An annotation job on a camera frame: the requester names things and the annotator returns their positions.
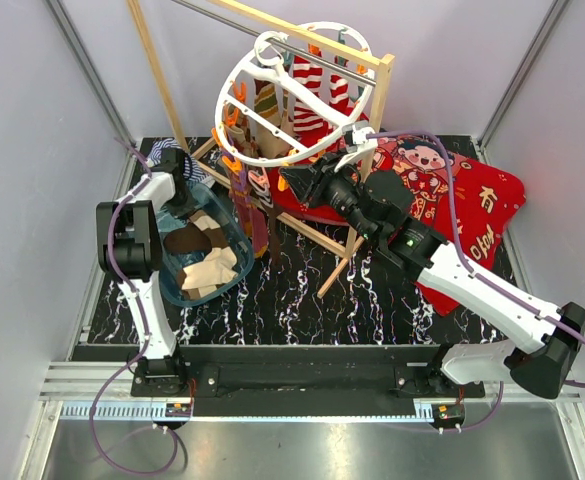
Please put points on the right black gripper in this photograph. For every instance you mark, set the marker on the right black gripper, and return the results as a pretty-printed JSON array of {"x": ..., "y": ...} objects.
[{"x": 304, "y": 179}]

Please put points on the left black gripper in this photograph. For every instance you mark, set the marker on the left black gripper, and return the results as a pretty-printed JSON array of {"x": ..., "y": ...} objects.
[{"x": 185, "y": 209}]

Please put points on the dark brown striped sock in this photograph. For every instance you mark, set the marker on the dark brown striped sock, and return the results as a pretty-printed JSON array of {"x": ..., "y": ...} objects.
[{"x": 273, "y": 211}]

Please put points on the purple striped sock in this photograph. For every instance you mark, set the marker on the purple striped sock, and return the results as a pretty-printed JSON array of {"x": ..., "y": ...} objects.
[{"x": 251, "y": 218}]

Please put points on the white round sock hanger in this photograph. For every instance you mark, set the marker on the white round sock hanger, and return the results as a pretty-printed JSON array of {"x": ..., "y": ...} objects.
[{"x": 281, "y": 105}]

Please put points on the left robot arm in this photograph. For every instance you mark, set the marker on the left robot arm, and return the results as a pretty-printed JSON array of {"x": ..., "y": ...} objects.
[{"x": 129, "y": 249}]

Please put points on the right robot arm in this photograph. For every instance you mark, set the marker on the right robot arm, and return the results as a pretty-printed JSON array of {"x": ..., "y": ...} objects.
[{"x": 541, "y": 341}]

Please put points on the pile of socks in basket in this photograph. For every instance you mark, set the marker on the pile of socks in basket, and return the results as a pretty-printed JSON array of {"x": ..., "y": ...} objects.
[{"x": 216, "y": 269}]

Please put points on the blue striped cloth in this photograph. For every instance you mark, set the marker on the blue striped cloth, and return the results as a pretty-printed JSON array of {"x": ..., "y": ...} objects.
[{"x": 192, "y": 167}]

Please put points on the blue plastic basket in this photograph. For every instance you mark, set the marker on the blue plastic basket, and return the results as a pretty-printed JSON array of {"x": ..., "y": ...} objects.
[{"x": 212, "y": 205}]

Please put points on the pink clothes peg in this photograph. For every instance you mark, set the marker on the pink clothes peg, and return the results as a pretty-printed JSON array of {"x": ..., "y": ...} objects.
[{"x": 259, "y": 181}]

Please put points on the brown beige striped sock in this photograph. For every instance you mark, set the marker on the brown beige striped sock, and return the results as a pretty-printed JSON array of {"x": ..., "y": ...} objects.
[{"x": 266, "y": 104}]

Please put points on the metal hanging rod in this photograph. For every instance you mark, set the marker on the metal hanging rod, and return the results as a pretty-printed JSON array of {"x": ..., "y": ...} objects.
[{"x": 282, "y": 44}]

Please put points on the red cartoon blanket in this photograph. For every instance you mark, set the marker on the red cartoon blanket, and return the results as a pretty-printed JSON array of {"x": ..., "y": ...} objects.
[{"x": 467, "y": 201}]

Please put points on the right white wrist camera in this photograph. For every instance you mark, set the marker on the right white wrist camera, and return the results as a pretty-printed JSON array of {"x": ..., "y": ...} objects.
[{"x": 359, "y": 141}]

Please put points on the wooden clothes rack frame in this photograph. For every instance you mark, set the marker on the wooden clothes rack frame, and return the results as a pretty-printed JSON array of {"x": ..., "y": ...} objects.
[{"x": 332, "y": 45}]

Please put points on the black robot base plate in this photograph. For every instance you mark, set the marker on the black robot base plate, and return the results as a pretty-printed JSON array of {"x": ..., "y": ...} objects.
[{"x": 380, "y": 383}]

